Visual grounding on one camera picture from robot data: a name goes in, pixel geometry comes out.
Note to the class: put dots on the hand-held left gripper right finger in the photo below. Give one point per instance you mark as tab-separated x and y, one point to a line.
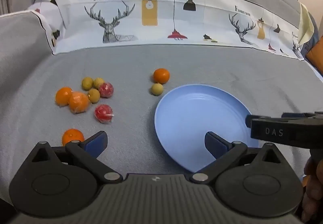
214	143

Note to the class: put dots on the grey printed pillow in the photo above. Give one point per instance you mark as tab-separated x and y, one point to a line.
20	45

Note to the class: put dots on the plastic-wrapped orange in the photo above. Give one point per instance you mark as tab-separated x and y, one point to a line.
78	101

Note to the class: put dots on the orange pillow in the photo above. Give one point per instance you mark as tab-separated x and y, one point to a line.
316	55

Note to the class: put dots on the person's right hand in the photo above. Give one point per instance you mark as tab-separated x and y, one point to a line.
314	188

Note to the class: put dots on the cream cloth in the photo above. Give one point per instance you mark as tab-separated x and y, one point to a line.
306	24

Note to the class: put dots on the longan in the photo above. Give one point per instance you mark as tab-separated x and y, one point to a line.
87	83
157	89
99	82
93	95

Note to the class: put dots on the red plastic-wrapped ball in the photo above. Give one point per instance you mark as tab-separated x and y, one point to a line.
103	113
106	89

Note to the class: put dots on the light blue plate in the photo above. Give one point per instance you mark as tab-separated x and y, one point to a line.
196	113

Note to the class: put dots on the grey bed sheet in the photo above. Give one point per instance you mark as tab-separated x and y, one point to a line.
201	62

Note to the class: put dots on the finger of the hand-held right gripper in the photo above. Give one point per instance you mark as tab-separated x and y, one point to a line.
248	121

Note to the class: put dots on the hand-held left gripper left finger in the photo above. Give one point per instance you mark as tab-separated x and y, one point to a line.
97	142

